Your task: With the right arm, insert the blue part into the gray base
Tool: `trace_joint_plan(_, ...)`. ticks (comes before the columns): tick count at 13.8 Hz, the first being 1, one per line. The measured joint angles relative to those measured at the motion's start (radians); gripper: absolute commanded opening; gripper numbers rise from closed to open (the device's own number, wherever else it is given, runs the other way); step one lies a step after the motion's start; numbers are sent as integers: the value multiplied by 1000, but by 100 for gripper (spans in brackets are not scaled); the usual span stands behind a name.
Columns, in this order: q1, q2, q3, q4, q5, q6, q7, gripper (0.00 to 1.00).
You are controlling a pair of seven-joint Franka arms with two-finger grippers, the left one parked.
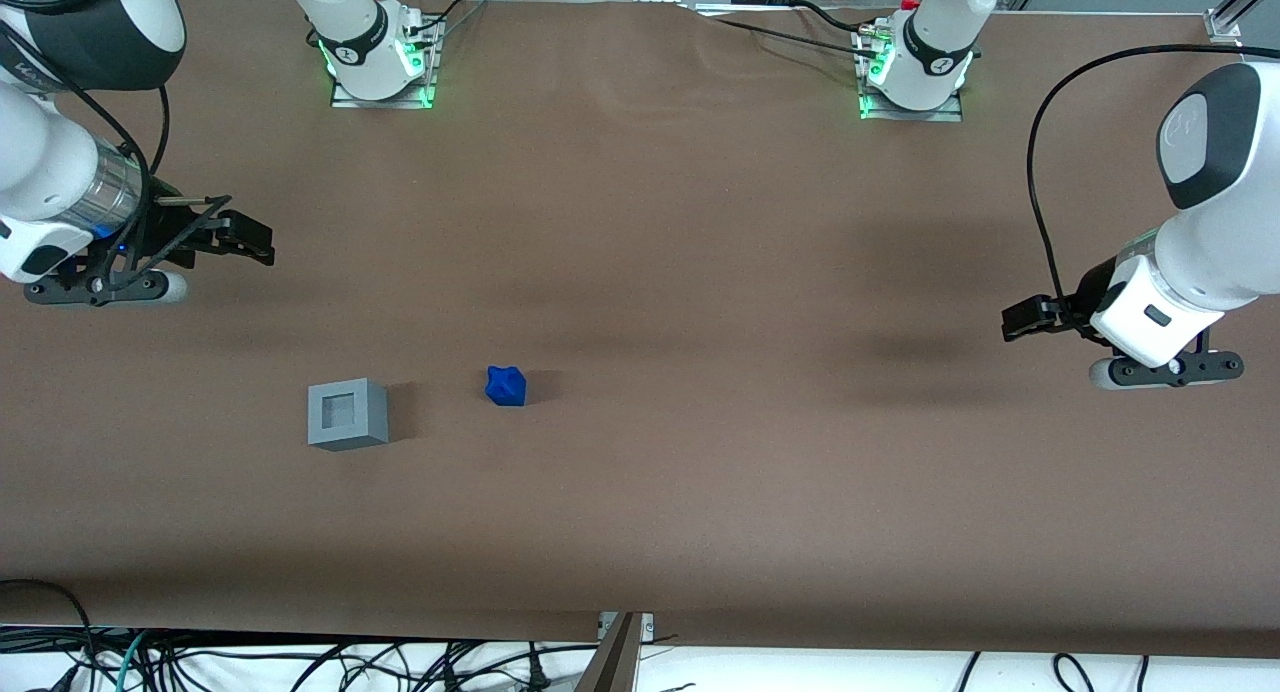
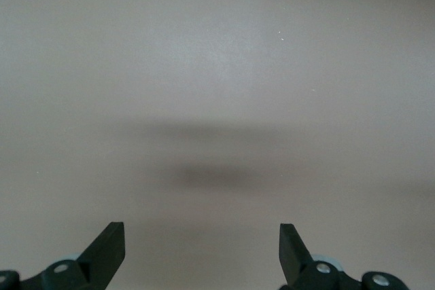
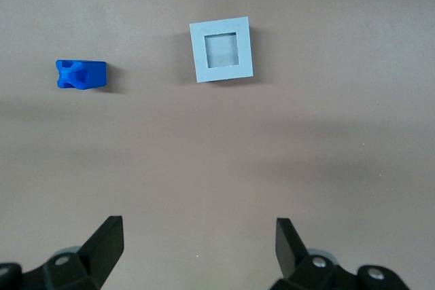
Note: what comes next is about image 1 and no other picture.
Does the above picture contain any black cable across table edge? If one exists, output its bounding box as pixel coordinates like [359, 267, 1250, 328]
[685, 8, 886, 57]

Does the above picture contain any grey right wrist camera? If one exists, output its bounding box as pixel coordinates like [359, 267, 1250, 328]
[24, 269, 190, 307]

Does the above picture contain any gray cube base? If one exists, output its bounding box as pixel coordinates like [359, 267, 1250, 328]
[307, 378, 389, 452]

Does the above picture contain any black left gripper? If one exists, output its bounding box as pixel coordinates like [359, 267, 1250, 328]
[1002, 258, 1119, 349]

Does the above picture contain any aluminium corner post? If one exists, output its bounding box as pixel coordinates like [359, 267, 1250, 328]
[1204, 0, 1280, 45]

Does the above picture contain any black looped floor cable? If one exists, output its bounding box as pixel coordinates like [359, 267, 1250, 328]
[0, 578, 99, 692]

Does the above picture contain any aluminium profile beam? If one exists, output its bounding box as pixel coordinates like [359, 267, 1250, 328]
[575, 612, 643, 692]

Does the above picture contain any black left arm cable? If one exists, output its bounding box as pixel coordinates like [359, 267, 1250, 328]
[1027, 44, 1280, 308]

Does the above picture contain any brown paper table cover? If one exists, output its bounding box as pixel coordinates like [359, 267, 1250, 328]
[0, 0, 1280, 659]

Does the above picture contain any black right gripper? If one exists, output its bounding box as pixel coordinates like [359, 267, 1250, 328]
[82, 195, 277, 281]

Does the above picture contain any blue plastic part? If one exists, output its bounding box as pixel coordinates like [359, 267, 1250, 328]
[486, 365, 528, 408]

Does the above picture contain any teal floor cable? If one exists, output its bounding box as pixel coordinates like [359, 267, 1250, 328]
[95, 630, 153, 692]

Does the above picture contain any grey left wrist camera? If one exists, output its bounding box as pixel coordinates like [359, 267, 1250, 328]
[1089, 351, 1245, 391]

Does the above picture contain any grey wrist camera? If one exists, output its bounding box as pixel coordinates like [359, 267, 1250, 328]
[1089, 351, 1245, 391]
[24, 269, 190, 307]

